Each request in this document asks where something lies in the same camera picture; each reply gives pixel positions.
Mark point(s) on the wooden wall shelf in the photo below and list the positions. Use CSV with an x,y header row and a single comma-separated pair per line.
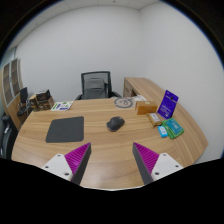
x,y
11,84

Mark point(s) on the small blue white box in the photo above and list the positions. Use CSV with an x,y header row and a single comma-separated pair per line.
x,y
162,131

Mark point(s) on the black mesh office chair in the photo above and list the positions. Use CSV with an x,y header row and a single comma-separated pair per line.
x,y
96,85

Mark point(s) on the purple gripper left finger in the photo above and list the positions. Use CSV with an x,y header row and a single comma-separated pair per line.
x,y
71,166

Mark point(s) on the black computer mouse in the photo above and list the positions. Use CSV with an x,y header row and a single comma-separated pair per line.
x,y
115,123

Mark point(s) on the wooden side desk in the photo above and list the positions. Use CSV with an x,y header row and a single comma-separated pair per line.
x,y
143,87

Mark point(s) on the green booklet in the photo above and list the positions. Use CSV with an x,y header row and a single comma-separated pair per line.
x,y
173,128

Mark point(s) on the purple standing card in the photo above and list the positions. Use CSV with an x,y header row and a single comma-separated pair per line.
x,y
168,105

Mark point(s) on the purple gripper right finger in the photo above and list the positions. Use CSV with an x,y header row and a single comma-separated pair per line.
x,y
153,166

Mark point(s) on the black chair far left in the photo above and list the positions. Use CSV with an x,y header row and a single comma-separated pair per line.
x,y
8,135

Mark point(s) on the white paper sheet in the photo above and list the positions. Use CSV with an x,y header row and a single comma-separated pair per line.
x,y
139,98

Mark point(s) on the black chair at left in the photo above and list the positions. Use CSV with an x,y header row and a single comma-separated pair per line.
x,y
24,104

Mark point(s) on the small tan packet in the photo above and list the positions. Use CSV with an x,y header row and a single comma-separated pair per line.
x,y
155,120

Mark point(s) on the brown cardboard box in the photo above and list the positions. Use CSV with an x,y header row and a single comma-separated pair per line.
x,y
144,107

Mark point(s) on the green white leaflet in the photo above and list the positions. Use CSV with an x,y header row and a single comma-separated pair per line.
x,y
62,106

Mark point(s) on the round grey coaster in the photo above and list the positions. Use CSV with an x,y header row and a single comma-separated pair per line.
x,y
123,103

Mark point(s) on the dark grey mouse pad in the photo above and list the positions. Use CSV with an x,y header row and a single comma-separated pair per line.
x,y
66,130

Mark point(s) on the black brown box stack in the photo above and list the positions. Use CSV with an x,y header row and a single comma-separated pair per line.
x,y
42,100

